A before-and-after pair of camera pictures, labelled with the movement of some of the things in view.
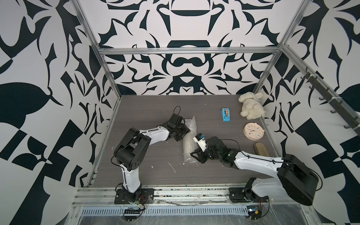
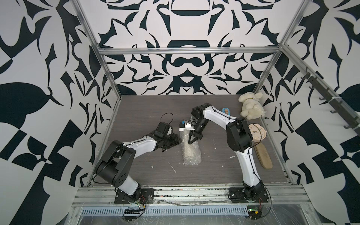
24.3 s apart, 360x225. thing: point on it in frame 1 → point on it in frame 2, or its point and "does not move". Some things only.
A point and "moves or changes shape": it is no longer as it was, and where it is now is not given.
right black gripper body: x=207 y=154 → x=198 y=127
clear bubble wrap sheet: x=190 y=144 moves or changes shape
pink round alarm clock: x=253 y=131 does not move
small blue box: x=226 y=114 does not move
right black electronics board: x=253 y=213 does not move
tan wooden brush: x=260 y=149 does not move
